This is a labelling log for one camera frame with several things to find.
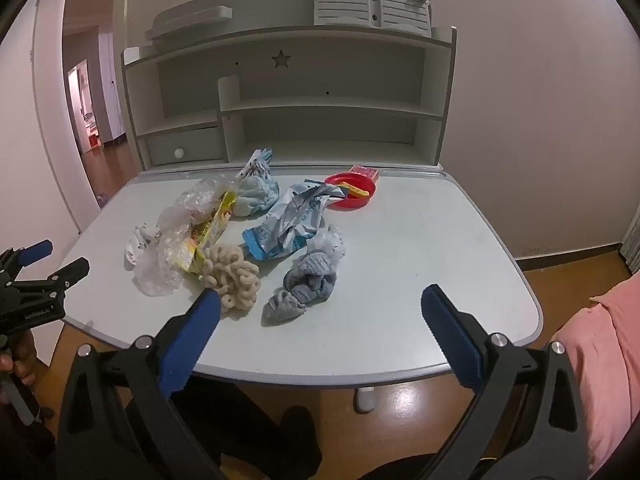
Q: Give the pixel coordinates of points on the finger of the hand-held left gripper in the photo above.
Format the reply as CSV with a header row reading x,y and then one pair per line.
x,y
37,249
70,271

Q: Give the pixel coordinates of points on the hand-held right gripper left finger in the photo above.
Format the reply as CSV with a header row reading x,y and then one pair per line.
x,y
192,342

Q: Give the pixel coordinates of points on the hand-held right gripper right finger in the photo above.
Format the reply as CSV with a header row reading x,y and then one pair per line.
x,y
450,332

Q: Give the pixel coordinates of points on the clear plastic bag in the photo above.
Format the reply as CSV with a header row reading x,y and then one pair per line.
x,y
167,257

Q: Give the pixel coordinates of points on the yellow snack wrapper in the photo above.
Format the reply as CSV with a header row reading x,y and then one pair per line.
x,y
210,230

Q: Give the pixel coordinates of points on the blue silver snack wrapper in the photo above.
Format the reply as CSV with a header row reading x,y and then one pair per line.
x,y
285,220

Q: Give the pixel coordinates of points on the white long packet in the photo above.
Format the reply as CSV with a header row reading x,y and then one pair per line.
x,y
256,162

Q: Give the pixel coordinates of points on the person's left hand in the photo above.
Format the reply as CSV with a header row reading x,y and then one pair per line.
x,y
25,360

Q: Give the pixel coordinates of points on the white patterned crumpled cloth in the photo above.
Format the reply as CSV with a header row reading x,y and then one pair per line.
x,y
137,245

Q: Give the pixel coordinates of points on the small purple object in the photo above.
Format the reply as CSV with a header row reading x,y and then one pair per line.
x,y
103,200

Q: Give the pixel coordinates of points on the white desk foot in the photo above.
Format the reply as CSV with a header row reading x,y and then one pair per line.
x,y
365,400

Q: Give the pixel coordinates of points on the grey sock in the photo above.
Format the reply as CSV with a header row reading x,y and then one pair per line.
x,y
310,280

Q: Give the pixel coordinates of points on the person's black sock foot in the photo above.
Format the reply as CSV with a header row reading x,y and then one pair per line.
x,y
300,435

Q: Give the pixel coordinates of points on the white dotted crumpled cloth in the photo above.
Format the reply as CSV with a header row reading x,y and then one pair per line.
x,y
327,242

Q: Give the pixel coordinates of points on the light blue crumpled cloth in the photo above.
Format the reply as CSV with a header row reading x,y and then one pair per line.
x,y
255,195

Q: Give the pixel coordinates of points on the white drawer knob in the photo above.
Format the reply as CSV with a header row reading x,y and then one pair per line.
x,y
178,152

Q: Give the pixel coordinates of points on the bed with pink blanket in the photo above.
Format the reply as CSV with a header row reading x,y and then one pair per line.
x,y
610,360

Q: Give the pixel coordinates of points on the red bowl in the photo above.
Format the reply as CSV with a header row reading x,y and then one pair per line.
x,y
350,201

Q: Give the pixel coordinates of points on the yellow plastic piece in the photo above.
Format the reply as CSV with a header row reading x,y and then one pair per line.
x,y
356,191

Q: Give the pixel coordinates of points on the red patterned box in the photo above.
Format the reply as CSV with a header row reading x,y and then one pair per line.
x,y
368,172

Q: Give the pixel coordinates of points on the grey hutch drawer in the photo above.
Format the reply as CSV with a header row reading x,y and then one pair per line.
x,y
200,144

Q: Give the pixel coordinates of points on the pale patterned curtain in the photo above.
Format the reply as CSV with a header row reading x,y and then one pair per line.
x,y
632,245

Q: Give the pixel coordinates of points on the white desk hutch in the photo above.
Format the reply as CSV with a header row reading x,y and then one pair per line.
x,y
325,135

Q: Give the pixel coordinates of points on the grey flat tray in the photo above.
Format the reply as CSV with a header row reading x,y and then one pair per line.
x,y
190,17

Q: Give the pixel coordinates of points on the grey book stand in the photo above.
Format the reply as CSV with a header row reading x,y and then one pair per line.
x,y
350,10

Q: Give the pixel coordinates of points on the white door frame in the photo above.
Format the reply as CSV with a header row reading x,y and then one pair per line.
x,y
50,135

